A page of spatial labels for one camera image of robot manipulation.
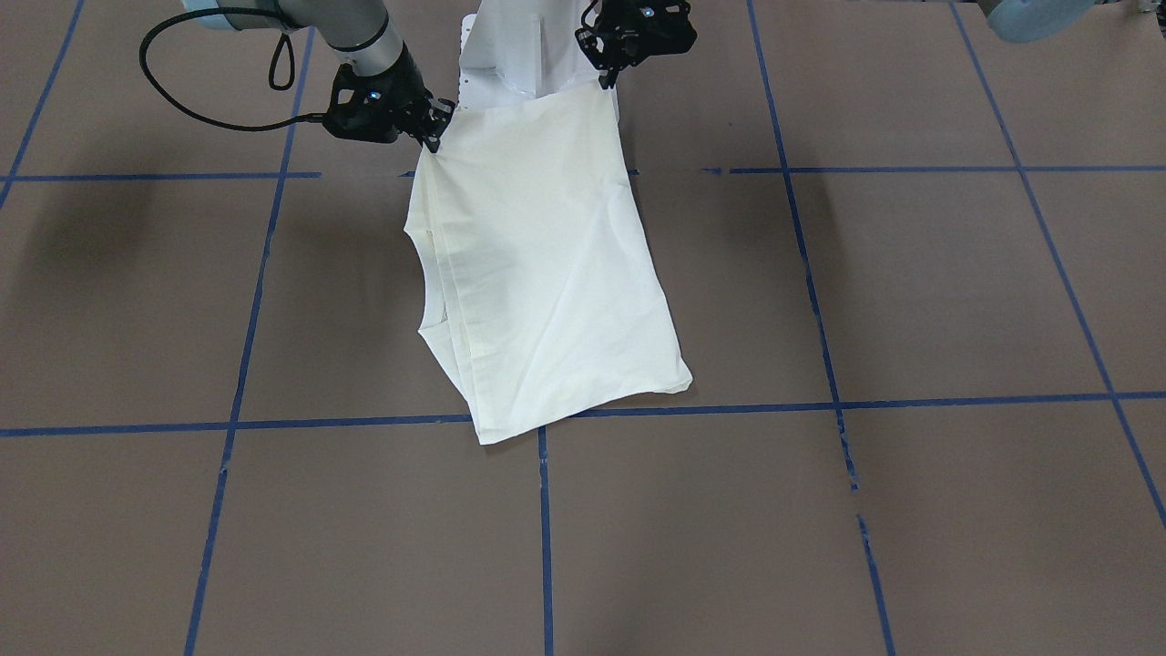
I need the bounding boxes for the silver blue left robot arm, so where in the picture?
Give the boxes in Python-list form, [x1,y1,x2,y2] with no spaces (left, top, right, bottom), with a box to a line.
[574,1,1095,89]

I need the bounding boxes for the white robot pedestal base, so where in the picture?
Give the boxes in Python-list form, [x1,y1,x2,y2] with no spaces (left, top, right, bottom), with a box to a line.
[454,1,599,126]

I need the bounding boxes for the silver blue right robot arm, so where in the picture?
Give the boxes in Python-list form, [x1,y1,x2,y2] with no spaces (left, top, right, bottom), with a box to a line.
[182,1,455,153]

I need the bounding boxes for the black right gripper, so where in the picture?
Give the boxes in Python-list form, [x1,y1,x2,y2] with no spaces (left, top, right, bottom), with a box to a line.
[323,55,455,154]

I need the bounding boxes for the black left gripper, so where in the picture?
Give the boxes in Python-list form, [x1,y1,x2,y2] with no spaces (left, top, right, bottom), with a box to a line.
[574,1,697,90]

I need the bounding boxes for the cream long-sleeve cat shirt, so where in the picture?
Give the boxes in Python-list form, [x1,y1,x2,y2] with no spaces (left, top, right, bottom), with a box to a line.
[403,82,691,446]

